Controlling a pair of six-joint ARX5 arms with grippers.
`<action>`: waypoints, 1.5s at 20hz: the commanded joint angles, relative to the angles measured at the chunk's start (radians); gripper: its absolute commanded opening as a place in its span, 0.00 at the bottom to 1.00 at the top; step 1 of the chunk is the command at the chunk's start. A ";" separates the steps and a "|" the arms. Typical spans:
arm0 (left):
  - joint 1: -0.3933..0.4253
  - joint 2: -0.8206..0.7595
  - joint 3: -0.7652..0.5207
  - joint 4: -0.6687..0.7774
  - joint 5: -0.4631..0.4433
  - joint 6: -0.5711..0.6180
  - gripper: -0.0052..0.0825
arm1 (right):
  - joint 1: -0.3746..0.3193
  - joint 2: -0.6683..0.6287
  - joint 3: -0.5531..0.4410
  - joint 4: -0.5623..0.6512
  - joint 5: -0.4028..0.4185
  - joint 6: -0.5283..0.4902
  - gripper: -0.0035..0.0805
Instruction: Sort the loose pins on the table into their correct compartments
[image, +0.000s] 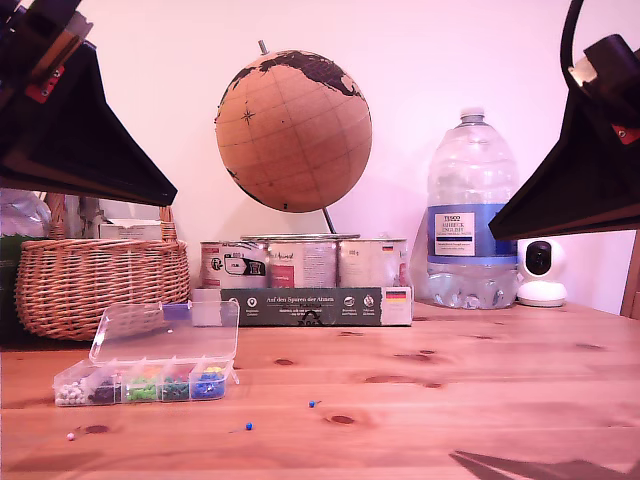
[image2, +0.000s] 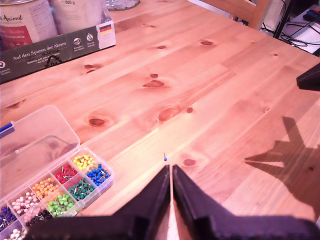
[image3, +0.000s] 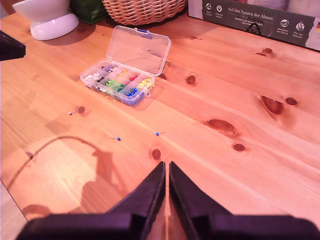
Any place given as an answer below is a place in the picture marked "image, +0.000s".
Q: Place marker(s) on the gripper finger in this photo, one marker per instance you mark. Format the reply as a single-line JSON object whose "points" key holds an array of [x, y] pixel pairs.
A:
{"points": [[585, 170], [85, 130], [590, 222], [75, 186]]}

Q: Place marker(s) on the pink-headed pin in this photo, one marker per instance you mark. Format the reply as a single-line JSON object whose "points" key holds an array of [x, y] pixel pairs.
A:
{"points": [[70, 436]]}

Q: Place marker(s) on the pile of pink pins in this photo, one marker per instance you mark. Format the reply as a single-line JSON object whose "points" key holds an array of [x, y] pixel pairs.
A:
{"points": [[116, 373]]}

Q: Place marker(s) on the pile of orange pins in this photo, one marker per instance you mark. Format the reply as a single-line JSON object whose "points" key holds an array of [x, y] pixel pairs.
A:
{"points": [[146, 374]]}

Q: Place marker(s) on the pile of white pins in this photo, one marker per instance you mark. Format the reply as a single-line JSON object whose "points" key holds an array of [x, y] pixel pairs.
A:
{"points": [[70, 395]]}

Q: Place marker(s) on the pile of black pins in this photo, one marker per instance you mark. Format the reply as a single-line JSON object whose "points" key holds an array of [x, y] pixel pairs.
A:
{"points": [[105, 396]]}

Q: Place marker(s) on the pile of red pins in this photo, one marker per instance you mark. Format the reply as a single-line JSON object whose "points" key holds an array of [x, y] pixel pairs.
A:
{"points": [[182, 372]]}

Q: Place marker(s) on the pile of light green pins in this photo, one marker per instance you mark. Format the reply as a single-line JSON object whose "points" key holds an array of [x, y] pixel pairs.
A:
{"points": [[142, 393]]}

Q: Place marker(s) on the pile of dark green pins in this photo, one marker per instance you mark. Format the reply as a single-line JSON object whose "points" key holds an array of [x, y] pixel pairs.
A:
{"points": [[175, 391]]}

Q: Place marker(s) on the pile of yellow pins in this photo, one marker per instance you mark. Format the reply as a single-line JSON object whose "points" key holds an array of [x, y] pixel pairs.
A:
{"points": [[212, 370]]}

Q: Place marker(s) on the pile of blue pins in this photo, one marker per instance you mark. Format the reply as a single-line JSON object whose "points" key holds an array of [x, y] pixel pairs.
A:
{"points": [[207, 389]]}

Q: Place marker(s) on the clear plastic jug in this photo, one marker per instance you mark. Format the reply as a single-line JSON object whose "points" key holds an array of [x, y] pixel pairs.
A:
{"points": [[82, 217]]}

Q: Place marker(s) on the clear plastic bag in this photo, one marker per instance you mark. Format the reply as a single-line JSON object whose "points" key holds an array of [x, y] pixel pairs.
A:
{"points": [[20, 215]]}

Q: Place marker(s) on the white cardboard box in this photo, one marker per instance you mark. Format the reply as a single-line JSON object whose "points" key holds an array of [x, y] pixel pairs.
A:
{"points": [[130, 230]]}

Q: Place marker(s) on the wooden chair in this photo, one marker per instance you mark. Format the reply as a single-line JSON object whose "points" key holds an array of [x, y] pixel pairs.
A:
{"points": [[631, 295]]}

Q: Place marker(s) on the wicker basket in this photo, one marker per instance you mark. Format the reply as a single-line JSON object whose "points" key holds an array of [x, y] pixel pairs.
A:
{"points": [[100, 285]]}

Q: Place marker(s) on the large clear water bottle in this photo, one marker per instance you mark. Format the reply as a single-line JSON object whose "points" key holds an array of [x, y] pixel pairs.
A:
{"points": [[470, 175]]}

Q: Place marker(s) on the dark green bag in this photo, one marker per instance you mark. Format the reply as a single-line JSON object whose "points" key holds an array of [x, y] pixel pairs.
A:
{"points": [[7, 280]]}

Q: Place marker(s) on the clear case with blue latch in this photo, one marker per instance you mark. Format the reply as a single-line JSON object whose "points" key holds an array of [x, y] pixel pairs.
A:
{"points": [[176, 311]]}

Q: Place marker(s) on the clear plastic pin box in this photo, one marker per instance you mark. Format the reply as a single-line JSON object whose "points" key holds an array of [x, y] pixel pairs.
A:
{"points": [[165, 335]]}

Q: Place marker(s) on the cork globe on stand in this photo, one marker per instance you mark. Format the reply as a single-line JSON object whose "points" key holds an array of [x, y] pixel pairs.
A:
{"points": [[295, 135]]}

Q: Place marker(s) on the dark green cardboard tray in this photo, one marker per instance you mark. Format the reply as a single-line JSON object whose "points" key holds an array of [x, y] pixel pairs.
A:
{"points": [[320, 305]]}

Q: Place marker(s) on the small white round camera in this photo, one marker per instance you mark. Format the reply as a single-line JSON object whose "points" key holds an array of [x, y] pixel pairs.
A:
{"points": [[542, 295]]}

